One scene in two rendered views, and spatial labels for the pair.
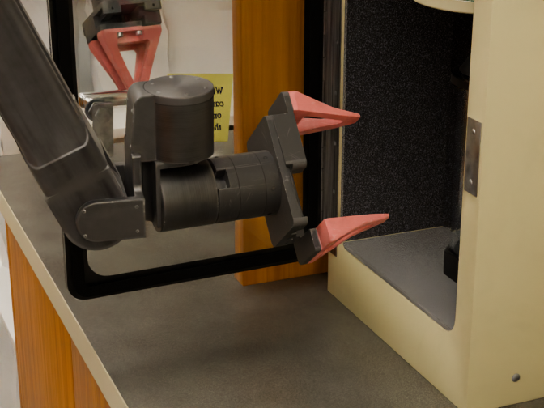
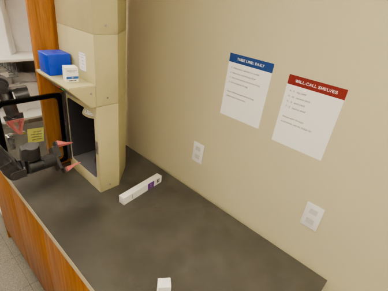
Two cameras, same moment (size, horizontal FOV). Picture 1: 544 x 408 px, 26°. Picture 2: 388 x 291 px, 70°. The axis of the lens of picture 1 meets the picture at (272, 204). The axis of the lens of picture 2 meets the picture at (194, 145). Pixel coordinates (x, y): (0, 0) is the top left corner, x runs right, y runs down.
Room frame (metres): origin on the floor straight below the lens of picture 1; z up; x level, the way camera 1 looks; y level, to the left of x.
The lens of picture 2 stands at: (-0.20, -0.05, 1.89)
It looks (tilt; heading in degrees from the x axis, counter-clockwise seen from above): 28 degrees down; 332
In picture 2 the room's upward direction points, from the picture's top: 8 degrees clockwise
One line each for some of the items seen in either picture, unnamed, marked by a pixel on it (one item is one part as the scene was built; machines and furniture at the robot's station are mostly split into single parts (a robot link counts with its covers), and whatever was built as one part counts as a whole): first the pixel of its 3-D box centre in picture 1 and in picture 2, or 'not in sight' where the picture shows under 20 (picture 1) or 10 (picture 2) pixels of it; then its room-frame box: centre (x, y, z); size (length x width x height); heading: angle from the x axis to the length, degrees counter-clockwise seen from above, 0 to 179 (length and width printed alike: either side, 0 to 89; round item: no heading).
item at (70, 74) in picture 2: not in sight; (70, 73); (1.08, -0.10, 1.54); 0.05 x 0.05 x 0.06; 13
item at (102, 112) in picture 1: (101, 129); (12, 144); (1.17, 0.18, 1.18); 0.02 x 0.02 x 0.06; 24
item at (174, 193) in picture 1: (181, 188); (34, 164); (0.94, 0.08, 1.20); 0.07 x 0.06 x 0.07; 112
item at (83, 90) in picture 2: not in sight; (65, 88); (1.13, -0.07, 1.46); 0.32 x 0.11 x 0.10; 22
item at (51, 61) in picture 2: not in sight; (55, 62); (1.21, -0.04, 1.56); 0.10 x 0.10 x 0.09; 22
